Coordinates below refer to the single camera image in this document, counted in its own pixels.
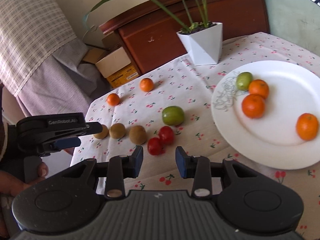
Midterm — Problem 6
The person's left hand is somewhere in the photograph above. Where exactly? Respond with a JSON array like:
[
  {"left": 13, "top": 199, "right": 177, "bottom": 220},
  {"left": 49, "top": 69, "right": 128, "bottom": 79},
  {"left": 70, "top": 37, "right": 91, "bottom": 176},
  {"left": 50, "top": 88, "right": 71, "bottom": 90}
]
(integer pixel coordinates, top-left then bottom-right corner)
[{"left": 0, "top": 161, "right": 50, "bottom": 197}]

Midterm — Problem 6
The checkered curtain fabric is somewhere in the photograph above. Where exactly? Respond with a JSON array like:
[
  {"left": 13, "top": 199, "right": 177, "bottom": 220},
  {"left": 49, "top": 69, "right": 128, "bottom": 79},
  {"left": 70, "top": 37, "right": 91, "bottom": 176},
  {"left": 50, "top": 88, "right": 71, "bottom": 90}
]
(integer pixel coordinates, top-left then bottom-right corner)
[{"left": 1, "top": 0, "right": 110, "bottom": 116}]

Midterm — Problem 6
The brown wooden cabinet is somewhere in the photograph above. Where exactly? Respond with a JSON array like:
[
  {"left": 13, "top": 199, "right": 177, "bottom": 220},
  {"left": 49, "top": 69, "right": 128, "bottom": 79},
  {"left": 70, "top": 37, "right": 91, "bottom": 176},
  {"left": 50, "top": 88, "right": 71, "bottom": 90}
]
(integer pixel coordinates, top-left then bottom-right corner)
[{"left": 99, "top": 0, "right": 270, "bottom": 74}]

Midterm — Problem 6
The white round plate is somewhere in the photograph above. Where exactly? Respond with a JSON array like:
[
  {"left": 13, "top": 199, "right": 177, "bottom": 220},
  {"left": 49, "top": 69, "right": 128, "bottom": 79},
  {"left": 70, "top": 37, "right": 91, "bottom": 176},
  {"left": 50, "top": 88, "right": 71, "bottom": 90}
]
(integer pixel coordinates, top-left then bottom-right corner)
[{"left": 211, "top": 61, "right": 319, "bottom": 170}]

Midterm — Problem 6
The small orange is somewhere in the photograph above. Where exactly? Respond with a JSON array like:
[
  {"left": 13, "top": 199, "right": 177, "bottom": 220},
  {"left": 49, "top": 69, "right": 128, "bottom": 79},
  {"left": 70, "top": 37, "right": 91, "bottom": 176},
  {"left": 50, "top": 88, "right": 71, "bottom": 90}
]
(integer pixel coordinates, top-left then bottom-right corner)
[
  {"left": 139, "top": 78, "right": 154, "bottom": 93},
  {"left": 106, "top": 93, "right": 120, "bottom": 106}
]

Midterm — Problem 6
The brown kiwi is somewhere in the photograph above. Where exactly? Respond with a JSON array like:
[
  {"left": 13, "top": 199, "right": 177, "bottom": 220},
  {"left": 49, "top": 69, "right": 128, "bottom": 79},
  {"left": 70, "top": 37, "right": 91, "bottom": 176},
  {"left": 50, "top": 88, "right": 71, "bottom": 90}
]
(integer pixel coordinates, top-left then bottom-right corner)
[
  {"left": 93, "top": 125, "right": 108, "bottom": 139},
  {"left": 109, "top": 123, "right": 126, "bottom": 139}
]

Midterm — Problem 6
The brown kiwi fruit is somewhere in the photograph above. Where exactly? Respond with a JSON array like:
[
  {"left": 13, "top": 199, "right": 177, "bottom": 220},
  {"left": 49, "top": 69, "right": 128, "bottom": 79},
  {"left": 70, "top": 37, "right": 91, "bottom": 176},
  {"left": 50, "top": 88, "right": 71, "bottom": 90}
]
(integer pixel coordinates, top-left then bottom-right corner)
[{"left": 129, "top": 125, "right": 147, "bottom": 145}]

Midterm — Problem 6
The green lime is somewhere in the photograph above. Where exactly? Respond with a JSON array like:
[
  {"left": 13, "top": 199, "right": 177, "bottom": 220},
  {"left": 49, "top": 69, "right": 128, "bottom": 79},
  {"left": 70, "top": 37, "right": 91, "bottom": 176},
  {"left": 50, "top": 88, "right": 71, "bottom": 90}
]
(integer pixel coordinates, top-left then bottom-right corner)
[
  {"left": 162, "top": 106, "right": 185, "bottom": 126},
  {"left": 236, "top": 72, "right": 253, "bottom": 91}
]

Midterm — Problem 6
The green lime front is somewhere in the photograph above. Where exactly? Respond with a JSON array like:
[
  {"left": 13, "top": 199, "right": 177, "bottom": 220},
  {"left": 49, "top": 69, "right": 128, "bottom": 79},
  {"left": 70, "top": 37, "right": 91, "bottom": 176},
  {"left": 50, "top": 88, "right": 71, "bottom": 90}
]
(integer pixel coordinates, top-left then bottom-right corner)
[{"left": 236, "top": 72, "right": 253, "bottom": 91}]

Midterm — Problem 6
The red cherry tomato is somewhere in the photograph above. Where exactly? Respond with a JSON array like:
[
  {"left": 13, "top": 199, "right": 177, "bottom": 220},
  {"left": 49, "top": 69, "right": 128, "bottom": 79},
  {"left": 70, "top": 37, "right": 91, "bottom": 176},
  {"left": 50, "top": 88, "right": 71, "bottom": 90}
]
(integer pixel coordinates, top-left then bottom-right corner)
[
  {"left": 158, "top": 126, "right": 175, "bottom": 145},
  {"left": 148, "top": 137, "right": 165, "bottom": 155}
]

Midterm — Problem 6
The green sofa armrest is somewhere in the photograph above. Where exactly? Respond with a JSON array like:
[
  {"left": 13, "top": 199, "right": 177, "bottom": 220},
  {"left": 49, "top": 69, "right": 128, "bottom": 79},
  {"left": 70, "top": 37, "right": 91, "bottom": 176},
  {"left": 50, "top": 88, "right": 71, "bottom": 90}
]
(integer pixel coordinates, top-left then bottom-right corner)
[{"left": 265, "top": 0, "right": 319, "bottom": 43}]

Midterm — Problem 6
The large orange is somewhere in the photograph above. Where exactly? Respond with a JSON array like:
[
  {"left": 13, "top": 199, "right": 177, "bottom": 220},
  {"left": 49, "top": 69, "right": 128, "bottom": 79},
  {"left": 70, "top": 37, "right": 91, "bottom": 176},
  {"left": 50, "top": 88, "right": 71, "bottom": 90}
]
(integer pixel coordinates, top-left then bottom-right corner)
[
  {"left": 241, "top": 94, "right": 266, "bottom": 119},
  {"left": 248, "top": 79, "right": 269, "bottom": 99}
]

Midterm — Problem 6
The white geometric plant pot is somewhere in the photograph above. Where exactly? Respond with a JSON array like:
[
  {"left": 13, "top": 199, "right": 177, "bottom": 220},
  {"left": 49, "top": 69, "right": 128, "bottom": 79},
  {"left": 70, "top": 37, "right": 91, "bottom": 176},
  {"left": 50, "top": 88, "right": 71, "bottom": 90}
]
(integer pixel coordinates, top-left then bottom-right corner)
[{"left": 176, "top": 22, "right": 223, "bottom": 66}]

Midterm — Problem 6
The cherry print tablecloth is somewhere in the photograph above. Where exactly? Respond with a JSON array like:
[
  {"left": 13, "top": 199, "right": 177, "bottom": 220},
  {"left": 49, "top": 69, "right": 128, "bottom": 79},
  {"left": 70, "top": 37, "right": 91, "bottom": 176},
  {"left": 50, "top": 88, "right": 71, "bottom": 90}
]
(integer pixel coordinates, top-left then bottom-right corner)
[{"left": 86, "top": 33, "right": 319, "bottom": 239}]

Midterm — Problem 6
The green lime back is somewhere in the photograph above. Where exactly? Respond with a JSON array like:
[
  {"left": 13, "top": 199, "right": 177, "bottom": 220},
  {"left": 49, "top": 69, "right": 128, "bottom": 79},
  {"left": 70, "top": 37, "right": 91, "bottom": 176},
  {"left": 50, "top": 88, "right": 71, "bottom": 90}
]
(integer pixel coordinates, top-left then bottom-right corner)
[{"left": 162, "top": 106, "right": 185, "bottom": 126}]

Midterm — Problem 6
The cardboard box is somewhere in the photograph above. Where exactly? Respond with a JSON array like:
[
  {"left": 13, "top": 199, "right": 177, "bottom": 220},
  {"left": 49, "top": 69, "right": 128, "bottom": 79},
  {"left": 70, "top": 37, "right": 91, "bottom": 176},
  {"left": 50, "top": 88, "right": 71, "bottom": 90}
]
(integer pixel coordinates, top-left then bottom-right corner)
[{"left": 82, "top": 33, "right": 139, "bottom": 88}]

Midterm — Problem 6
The green leafy plant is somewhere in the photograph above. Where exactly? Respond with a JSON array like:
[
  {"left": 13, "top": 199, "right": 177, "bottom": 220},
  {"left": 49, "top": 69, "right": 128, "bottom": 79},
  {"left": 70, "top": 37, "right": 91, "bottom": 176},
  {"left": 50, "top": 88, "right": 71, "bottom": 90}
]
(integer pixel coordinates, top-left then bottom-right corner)
[{"left": 82, "top": 0, "right": 216, "bottom": 34}]

